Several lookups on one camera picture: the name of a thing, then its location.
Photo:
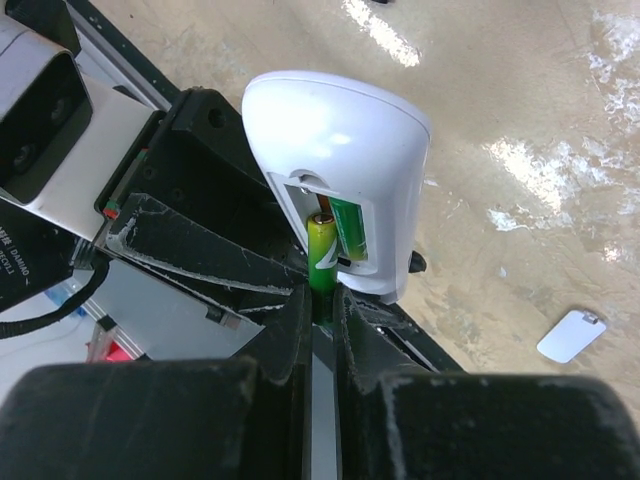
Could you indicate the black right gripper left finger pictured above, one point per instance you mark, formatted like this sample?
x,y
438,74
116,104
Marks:
x,y
244,417

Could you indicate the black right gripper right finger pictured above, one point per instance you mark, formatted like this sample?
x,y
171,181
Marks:
x,y
398,420

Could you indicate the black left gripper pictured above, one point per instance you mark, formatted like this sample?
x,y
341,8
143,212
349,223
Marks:
x,y
189,169

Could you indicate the green battery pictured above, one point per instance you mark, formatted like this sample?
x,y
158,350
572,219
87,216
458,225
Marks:
x,y
350,225
322,264

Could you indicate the white battery cover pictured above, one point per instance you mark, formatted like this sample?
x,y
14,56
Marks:
x,y
573,333

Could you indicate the white remote control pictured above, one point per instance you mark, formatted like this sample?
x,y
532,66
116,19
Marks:
x,y
317,135

